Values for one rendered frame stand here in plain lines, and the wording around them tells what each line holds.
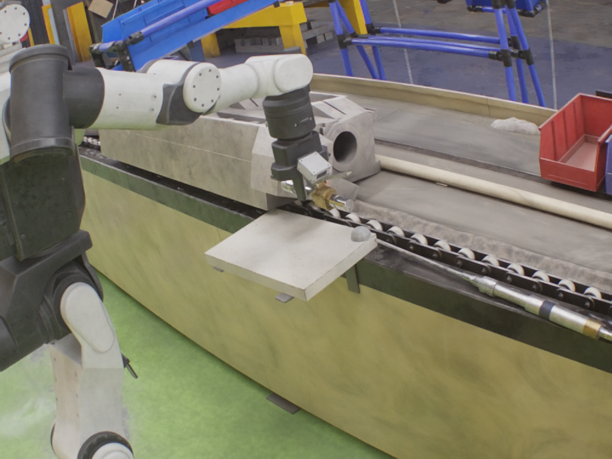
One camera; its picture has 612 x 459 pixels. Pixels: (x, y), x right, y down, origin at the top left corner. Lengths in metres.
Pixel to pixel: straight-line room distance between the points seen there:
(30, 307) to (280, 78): 0.59
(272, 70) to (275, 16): 5.47
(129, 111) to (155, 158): 1.02
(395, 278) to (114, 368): 0.58
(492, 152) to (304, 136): 0.70
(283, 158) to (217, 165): 0.42
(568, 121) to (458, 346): 0.73
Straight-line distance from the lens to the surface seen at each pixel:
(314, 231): 1.39
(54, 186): 0.98
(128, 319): 2.85
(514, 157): 1.72
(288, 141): 1.21
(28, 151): 0.78
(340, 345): 1.56
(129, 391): 2.43
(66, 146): 0.79
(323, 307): 1.52
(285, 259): 1.31
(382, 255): 1.31
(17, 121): 0.80
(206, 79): 0.96
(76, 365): 1.15
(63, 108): 0.81
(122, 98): 0.88
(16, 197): 0.96
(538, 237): 1.34
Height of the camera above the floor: 1.45
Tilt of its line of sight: 26 degrees down
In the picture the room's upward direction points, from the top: 14 degrees counter-clockwise
